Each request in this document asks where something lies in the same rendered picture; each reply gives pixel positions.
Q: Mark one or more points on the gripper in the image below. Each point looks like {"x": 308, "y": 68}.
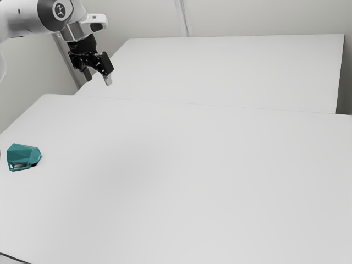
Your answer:
{"x": 82, "y": 46}

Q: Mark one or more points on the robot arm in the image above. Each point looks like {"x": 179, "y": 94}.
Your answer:
{"x": 30, "y": 19}

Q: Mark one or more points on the teal faceted mug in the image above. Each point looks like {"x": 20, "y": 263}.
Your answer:
{"x": 23, "y": 157}

